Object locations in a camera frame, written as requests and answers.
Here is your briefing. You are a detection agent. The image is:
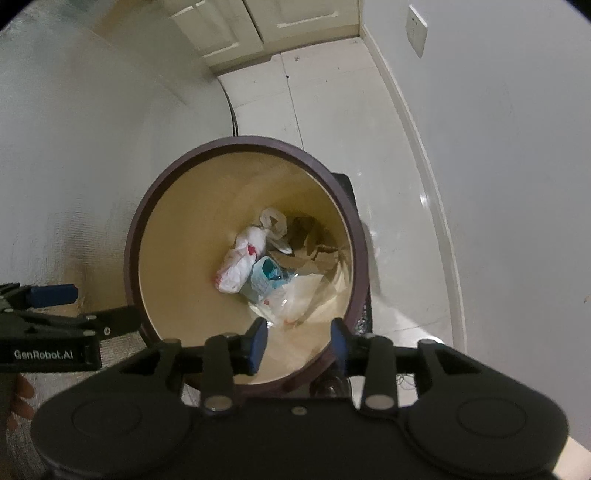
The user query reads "black cable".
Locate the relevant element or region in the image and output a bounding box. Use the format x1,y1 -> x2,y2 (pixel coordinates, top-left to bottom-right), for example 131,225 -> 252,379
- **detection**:
223,88 -> 240,138

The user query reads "round beige trash bin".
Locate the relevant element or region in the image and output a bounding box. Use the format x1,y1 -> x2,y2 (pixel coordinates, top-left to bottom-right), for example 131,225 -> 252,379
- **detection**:
124,135 -> 370,398

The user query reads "person's left hand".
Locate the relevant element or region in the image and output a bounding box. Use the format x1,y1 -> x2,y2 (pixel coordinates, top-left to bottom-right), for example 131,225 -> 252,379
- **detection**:
7,374 -> 35,432

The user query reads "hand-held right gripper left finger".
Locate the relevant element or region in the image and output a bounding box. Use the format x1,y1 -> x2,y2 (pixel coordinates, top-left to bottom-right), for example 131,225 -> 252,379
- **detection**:
92,318 -> 269,413

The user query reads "white single wall socket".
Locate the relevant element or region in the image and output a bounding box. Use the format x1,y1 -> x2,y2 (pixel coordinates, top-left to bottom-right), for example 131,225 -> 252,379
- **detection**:
406,4 -> 428,58

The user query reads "clear plastic bag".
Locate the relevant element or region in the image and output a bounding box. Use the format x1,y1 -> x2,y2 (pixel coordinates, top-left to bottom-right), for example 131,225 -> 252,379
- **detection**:
249,272 -> 338,328

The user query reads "light blue plastic packet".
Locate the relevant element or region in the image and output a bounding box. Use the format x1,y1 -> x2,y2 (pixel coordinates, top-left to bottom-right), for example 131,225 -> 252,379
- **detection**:
242,256 -> 296,303

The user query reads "cream low cabinet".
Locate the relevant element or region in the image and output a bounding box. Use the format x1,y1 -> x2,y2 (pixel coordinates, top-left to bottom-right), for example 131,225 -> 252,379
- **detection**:
168,0 -> 362,75

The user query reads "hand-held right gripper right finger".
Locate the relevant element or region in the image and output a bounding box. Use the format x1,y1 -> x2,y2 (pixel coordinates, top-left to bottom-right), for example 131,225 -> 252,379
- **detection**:
330,318 -> 497,412

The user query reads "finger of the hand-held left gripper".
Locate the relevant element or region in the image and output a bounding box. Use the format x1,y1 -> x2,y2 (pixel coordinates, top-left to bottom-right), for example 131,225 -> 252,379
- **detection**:
0,282 -> 80,311
4,305 -> 140,342

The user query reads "torn brown cardboard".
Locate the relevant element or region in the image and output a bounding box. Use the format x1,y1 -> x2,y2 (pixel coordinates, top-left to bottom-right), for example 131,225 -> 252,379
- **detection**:
270,215 -> 347,278

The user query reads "white plastic bag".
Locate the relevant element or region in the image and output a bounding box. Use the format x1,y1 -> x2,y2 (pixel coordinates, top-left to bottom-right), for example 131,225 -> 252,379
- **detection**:
216,208 -> 293,294

